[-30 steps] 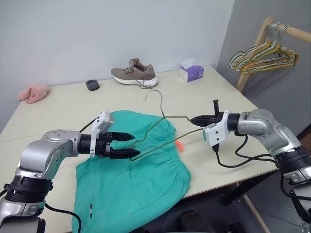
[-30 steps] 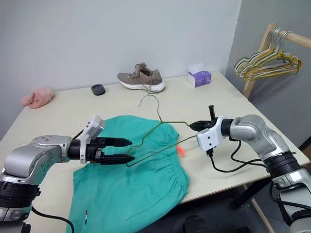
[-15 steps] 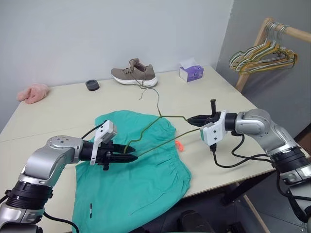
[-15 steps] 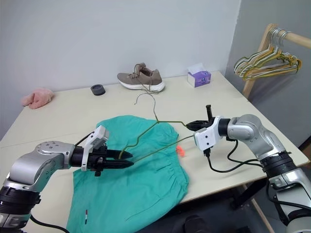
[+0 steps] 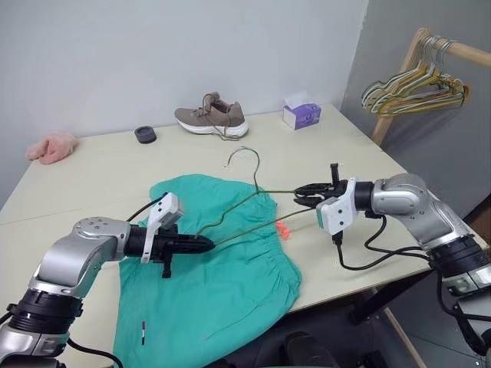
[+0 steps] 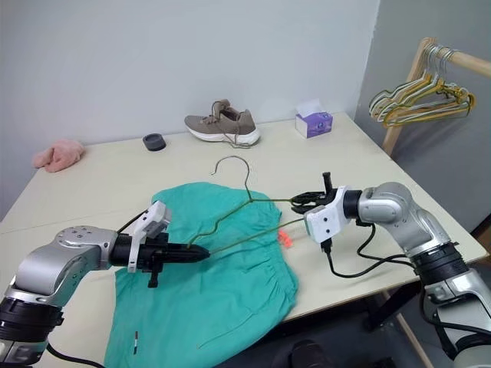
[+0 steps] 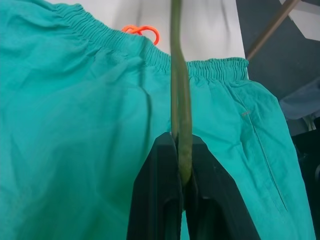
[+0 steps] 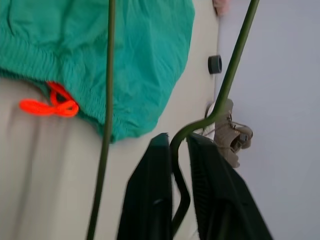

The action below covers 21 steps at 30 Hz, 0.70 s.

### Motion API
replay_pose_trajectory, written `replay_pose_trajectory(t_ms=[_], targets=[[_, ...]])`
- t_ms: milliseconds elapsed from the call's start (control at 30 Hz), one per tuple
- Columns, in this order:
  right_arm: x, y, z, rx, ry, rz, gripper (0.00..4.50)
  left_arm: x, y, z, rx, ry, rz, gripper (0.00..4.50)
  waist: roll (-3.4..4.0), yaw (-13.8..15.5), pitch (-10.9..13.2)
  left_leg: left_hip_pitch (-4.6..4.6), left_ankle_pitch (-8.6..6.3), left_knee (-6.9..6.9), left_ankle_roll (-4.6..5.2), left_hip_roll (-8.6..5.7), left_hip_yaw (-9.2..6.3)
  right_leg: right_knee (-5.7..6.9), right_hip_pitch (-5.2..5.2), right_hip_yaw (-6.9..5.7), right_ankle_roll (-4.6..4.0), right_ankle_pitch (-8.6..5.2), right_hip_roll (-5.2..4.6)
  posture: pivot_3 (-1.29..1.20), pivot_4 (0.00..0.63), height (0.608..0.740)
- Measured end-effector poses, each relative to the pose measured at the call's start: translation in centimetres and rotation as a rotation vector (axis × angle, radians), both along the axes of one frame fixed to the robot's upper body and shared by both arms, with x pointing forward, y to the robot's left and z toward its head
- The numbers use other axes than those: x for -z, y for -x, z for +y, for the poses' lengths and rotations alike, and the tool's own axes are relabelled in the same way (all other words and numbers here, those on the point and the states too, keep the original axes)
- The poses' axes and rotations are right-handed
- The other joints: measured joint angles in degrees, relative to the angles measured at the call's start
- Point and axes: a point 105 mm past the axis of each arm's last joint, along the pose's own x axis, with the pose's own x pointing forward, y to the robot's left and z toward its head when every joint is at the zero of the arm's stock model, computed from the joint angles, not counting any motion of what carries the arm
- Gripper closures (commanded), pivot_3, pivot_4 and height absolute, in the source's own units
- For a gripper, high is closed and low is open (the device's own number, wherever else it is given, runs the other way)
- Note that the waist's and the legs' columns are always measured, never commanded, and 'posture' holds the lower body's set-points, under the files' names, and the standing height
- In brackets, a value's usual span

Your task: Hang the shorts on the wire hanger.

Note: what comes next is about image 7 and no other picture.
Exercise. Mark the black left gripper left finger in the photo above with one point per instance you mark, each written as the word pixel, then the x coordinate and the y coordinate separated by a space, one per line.
pixel 155 190

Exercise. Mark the wooden clothes rack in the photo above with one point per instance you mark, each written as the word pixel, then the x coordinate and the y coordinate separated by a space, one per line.
pixel 272 28

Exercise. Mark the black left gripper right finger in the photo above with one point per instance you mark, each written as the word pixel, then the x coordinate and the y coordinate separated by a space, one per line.
pixel 215 205

